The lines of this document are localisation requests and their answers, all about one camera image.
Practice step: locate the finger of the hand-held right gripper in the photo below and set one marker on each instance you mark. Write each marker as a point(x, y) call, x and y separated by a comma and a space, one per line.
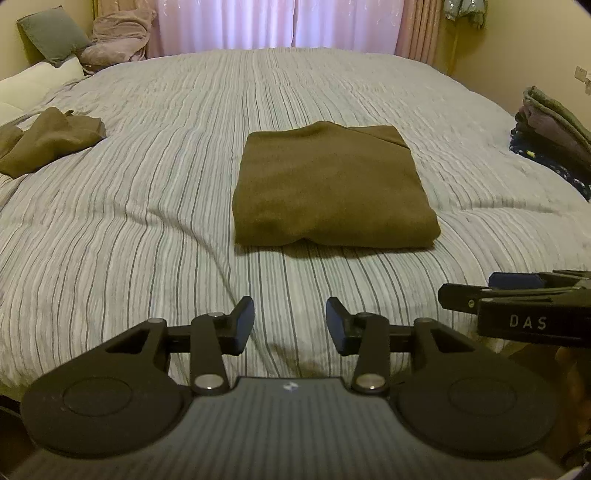
point(461, 297)
point(512, 280)

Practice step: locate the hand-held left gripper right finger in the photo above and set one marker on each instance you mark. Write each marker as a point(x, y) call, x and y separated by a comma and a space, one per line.
point(334, 323)

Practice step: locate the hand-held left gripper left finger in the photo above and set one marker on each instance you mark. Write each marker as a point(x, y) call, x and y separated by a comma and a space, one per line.
point(244, 327)

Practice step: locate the brown sweater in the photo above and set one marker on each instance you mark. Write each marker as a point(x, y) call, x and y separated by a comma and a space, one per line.
point(332, 194)

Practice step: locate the dark blue patterned cloth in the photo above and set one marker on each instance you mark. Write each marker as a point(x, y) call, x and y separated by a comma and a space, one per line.
point(554, 161)

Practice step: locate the grey striped duvet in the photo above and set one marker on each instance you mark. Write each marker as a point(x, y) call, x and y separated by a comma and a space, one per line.
point(161, 221)

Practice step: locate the folded grey purple cloth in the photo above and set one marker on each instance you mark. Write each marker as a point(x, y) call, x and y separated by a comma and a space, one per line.
point(549, 131)

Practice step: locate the folded green blanket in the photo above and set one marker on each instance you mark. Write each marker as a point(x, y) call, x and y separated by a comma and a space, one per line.
point(563, 110)

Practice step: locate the yellow stand pole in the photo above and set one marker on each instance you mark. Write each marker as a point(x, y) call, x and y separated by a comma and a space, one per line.
point(455, 50)

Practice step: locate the pink drape curtain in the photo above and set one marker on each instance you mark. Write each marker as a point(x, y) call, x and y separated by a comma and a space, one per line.
point(418, 27)

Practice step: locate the crumpled taupe brown garment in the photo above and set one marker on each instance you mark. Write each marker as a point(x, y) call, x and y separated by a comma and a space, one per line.
point(46, 143)

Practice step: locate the green patterned hanging cloth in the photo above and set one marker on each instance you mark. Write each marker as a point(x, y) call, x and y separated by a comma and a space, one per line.
point(464, 11)

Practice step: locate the sheer pink curtain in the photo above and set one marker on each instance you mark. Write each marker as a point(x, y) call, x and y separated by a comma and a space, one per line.
point(277, 23)

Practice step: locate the crumpled pink blanket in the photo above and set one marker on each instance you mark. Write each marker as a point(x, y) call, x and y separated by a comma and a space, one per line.
point(117, 41)

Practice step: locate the grey cushion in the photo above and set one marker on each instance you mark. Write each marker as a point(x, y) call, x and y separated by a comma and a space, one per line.
point(51, 34)

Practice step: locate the white wall socket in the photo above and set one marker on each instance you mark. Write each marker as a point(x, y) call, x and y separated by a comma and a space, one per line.
point(582, 76)

